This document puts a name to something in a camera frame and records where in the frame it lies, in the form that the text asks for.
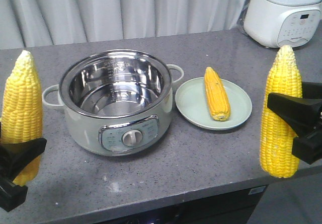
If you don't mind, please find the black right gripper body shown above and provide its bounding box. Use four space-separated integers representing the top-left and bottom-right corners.
292 114 321 165

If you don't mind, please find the grey pleated curtain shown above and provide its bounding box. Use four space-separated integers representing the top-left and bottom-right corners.
1 0 249 49

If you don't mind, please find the black under-counter appliance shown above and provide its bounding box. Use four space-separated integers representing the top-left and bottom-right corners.
72 183 269 224

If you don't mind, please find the yellow corn cob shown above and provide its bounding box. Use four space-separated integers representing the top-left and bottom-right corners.
259 45 302 178
0 50 43 187

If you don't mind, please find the sage green electric cooker pot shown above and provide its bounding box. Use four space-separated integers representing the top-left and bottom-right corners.
42 49 184 157

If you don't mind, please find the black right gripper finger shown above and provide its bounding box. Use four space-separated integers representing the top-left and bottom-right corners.
267 93 321 137
302 82 322 98

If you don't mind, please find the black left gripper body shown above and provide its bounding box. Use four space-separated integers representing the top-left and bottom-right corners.
1 168 28 212

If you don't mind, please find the orange-yellow corn cob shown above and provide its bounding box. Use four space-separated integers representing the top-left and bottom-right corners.
204 67 230 121

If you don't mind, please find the light green round plate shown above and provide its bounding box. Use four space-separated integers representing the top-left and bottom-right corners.
175 77 252 130

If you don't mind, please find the white blender appliance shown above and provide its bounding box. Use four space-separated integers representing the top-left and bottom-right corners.
244 0 321 48

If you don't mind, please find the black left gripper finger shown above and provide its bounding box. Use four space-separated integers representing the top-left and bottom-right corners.
1 137 47 181

